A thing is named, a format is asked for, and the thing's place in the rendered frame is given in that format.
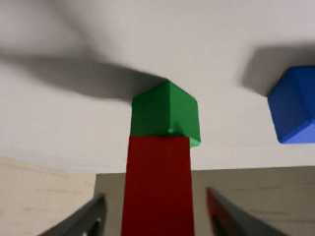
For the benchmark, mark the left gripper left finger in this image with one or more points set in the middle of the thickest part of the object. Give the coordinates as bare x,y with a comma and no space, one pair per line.
87,218

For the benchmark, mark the green cube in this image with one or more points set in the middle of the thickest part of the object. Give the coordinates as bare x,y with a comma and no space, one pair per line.
166,110

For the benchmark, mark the blue cube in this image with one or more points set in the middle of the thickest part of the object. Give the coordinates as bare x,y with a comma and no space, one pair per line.
292,106

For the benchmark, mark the red rectangular block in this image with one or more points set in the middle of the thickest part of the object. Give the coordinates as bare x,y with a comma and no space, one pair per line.
158,199

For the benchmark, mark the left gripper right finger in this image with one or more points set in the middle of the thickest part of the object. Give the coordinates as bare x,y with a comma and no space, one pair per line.
229,218

